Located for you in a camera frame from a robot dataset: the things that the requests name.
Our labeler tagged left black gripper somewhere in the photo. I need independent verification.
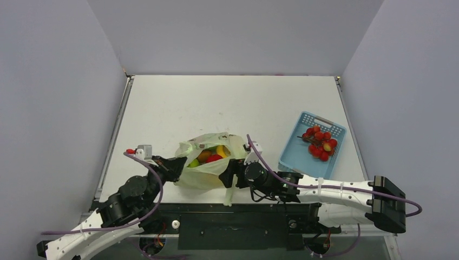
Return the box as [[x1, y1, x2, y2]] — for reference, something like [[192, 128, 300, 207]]
[[143, 155, 188, 209]]

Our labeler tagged red fake apple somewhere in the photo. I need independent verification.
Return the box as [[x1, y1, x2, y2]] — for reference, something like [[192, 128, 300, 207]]
[[206, 154, 223, 163]]

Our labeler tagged pale green plastic bag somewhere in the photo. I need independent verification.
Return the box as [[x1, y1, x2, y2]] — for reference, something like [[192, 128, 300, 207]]
[[175, 132, 247, 190]]

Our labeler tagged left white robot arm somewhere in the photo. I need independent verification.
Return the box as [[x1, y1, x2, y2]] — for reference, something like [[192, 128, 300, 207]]
[[36, 152, 187, 259]]

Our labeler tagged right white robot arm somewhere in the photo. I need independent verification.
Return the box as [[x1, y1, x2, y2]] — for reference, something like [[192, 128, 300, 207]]
[[218, 159, 407, 233]]

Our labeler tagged small green fake fruit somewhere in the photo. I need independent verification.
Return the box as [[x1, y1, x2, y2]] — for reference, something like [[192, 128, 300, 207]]
[[187, 159, 200, 168]]

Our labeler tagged yellow fake banana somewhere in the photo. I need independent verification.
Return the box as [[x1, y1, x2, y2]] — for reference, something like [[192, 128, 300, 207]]
[[215, 145, 231, 159]]

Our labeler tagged red fake grape bunch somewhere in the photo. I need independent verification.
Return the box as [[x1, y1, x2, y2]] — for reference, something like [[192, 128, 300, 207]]
[[297, 125, 338, 162]]

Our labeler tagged blue plastic basket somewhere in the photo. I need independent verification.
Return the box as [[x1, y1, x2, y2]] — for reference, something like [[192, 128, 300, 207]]
[[278, 111, 347, 179]]

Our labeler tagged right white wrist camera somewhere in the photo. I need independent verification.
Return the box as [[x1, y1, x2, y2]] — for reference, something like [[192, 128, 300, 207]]
[[244, 141, 263, 165]]

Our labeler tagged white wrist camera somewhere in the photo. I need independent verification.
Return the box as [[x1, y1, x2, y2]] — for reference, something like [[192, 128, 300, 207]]
[[244, 141, 263, 165], [126, 145, 153, 161]]

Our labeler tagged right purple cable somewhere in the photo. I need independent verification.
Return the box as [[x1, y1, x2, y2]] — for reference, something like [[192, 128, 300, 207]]
[[246, 134, 423, 218]]

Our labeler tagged purple cable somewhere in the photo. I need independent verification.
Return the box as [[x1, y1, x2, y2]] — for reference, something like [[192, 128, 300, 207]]
[[246, 134, 423, 218], [41, 152, 165, 236]]

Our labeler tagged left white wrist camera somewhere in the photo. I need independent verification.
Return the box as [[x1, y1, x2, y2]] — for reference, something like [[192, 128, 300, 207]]
[[126, 145, 153, 161]]

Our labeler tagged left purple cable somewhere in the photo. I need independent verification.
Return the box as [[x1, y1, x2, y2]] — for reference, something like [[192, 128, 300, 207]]
[[41, 152, 165, 236]]

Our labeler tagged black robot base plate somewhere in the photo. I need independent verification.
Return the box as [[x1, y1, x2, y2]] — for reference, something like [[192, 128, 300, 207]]
[[139, 203, 342, 250]]

